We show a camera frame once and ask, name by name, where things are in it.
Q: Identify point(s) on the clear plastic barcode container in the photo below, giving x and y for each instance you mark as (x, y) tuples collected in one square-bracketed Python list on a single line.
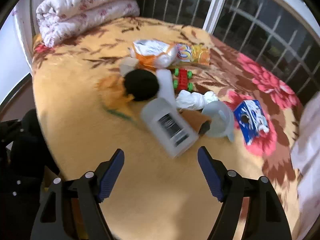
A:
[(167, 125)]

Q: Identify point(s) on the orange white snack bag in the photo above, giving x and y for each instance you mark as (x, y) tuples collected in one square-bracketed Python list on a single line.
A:
[(155, 54)]

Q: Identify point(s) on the red green toy car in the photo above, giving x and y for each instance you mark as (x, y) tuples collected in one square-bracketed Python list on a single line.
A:
[(182, 80)]

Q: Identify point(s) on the white tissue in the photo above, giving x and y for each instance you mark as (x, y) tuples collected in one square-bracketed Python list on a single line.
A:
[(194, 101)]

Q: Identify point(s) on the yellow floral fleece blanket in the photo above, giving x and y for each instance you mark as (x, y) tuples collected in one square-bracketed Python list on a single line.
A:
[(158, 196)]

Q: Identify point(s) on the white sheer curtain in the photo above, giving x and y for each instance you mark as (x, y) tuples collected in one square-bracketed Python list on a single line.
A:
[(305, 158)]

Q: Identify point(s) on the white foam block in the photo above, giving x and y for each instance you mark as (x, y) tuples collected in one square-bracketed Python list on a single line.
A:
[(166, 89)]

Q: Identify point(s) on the white window frame with bars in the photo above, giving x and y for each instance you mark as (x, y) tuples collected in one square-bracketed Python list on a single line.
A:
[(280, 35)]

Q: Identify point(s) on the black round lid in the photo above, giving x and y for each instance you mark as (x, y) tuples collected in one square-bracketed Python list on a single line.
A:
[(141, 84)]

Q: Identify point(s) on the folded floral white quilt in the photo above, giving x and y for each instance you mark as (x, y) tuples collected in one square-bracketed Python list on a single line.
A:
[(62, 19)]

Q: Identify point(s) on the brown cup sleeve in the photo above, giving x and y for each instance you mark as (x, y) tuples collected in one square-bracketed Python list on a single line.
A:
[(199, 122)]

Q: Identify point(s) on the blue white milk carton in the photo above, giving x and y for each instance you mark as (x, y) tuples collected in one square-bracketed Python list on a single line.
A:
[(251, 119)]

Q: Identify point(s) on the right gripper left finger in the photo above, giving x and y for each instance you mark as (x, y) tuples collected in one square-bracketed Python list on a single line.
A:
[(71, 209)]

